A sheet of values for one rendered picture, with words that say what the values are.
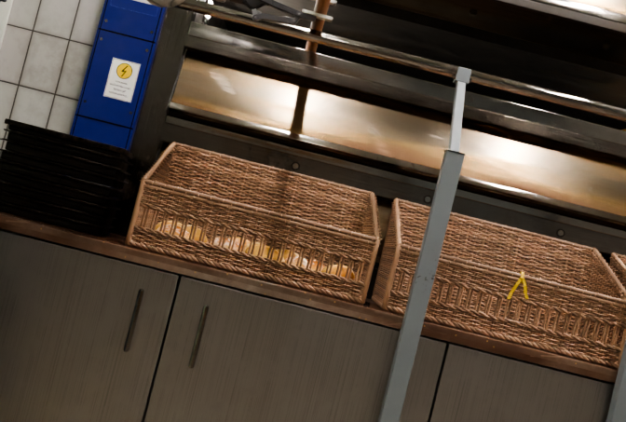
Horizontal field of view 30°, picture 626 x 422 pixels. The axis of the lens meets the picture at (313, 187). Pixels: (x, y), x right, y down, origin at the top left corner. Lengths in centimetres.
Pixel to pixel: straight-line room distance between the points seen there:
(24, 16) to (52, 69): 16
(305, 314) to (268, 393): 19
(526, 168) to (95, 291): 122
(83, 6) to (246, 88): 49
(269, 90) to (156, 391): 94
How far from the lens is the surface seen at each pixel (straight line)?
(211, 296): 256
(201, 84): 314
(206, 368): 258
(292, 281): 261
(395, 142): 311
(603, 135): 322
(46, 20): 322
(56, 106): 318
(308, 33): 277
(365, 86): 313
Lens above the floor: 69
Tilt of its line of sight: 3 degrees up
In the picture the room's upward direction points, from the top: 14 degrees clockwise
